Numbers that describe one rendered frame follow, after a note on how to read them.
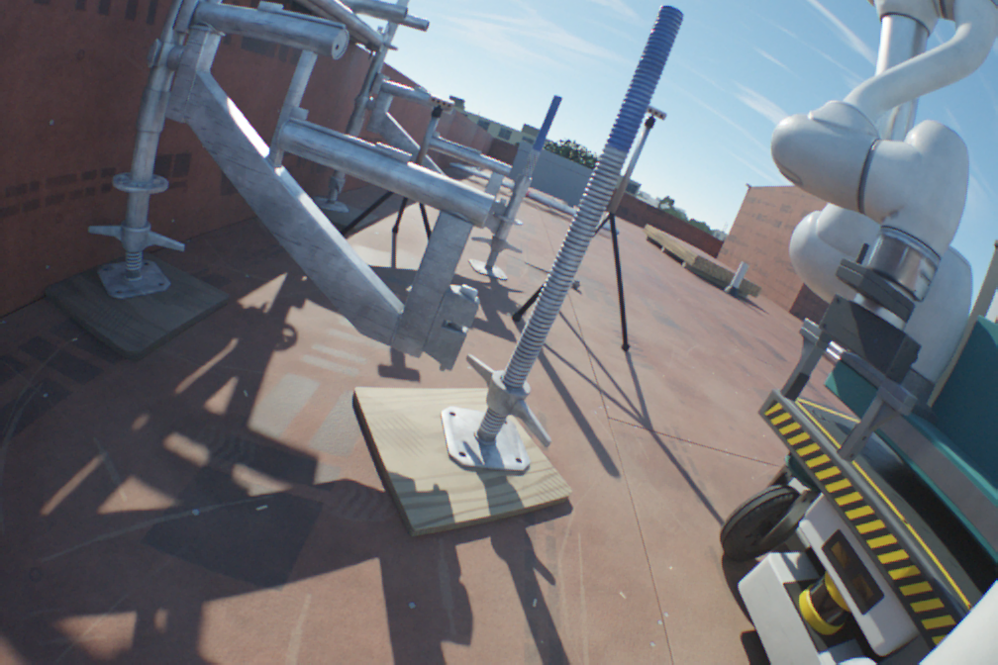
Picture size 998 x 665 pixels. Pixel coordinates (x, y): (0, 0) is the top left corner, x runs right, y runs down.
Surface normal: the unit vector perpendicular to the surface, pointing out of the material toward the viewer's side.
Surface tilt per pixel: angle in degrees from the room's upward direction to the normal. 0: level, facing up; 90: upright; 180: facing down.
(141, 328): 0
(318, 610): 0
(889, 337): 90
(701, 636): 0
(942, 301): 87
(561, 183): 90
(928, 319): 91
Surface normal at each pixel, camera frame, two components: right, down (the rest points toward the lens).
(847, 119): -0.48, -0.55
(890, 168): -0.85, -0.23
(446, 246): -0.04, 0.31
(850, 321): -0.93, -0.34
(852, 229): -0.82, -0.02
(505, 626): 0.36, -0.88
